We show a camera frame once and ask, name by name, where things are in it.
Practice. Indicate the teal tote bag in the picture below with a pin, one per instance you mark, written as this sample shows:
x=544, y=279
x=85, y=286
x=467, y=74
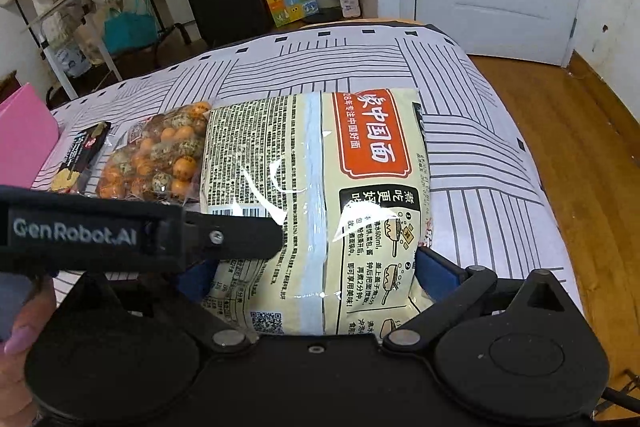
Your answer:
x=129, y=30

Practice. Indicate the black cracker pack far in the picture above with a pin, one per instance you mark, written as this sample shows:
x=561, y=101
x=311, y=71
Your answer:
x=75, y=169

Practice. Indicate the beige noodle packet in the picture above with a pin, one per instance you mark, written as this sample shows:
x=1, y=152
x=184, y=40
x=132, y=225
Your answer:
x=346, y=176

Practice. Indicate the striped white bed sheet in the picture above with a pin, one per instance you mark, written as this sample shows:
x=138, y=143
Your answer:
x=252, y=70

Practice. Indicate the pink storage box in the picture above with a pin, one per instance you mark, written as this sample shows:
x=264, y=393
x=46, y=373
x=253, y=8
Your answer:
x=28, y=133

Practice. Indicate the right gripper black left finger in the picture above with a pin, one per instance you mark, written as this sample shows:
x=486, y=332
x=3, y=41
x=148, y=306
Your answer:
x=195, y=285

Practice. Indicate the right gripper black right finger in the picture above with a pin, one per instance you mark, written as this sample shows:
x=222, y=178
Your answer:
x=455, y=292

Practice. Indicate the white clothes rack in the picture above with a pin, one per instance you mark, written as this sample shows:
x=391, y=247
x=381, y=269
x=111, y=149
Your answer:
x=81, y=10

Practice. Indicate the left hand with pink nails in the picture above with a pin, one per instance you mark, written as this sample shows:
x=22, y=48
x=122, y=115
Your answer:
x=17, y=406

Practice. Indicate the clear bag of coated nuts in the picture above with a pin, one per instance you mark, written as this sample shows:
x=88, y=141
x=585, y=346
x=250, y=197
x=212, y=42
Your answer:
x=159, y=159

